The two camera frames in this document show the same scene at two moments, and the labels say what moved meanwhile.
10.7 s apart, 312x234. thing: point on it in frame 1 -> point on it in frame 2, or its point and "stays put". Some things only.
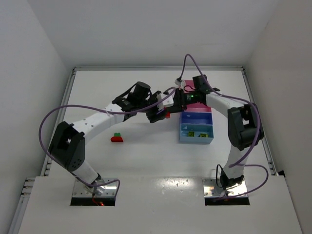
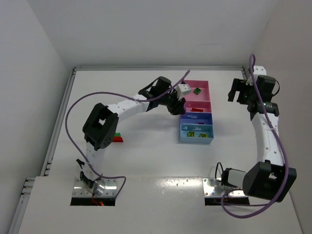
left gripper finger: x=153 y=117 -> x=182 y=102
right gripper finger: x=176 y=107 -> x=231 y=93
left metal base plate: x=81 y=189 stays put
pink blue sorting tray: x=196 y=123 stays put
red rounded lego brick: x=117 y=139 stays put
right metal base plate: x=211 y=188 stays put
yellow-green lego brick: x=191 y=134 stays put
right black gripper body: x=177 y=104 -> x=237 y=88
